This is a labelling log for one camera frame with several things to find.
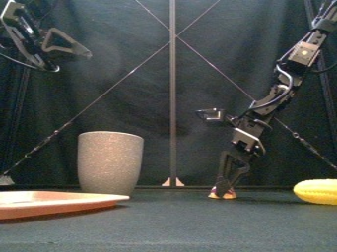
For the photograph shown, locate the grey speckled cup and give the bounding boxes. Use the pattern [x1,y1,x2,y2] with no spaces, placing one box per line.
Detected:
[77,130,145,197]

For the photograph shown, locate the black cable loop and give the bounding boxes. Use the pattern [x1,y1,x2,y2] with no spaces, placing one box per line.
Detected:
[0,42,62,74]

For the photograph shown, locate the frame post foot bracket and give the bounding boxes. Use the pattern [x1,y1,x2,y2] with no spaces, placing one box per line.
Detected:
[161,176,186,188]

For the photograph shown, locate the pink plate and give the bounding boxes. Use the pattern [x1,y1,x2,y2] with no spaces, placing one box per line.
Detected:
[0,190,132,221]

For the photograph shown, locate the black backdrop cloth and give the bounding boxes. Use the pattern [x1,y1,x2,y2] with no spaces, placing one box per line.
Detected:
[0,0,337,190]

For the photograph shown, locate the grey vertical frame post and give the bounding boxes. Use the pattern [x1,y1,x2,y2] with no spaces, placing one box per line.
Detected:
[168,0,180,188]

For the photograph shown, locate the small purple toy onion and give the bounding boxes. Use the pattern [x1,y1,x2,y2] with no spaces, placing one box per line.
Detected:
[208,186,239,201]

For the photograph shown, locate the thin diagonal brace wire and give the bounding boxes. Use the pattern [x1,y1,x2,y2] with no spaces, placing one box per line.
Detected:
[132,0,337,171]
[0,0,222,177]

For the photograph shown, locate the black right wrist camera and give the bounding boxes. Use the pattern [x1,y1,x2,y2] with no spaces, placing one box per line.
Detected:
[196,107,228,125]

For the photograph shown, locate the yellow toy corn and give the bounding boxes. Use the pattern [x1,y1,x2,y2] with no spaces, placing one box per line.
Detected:
[293,178,337,206]

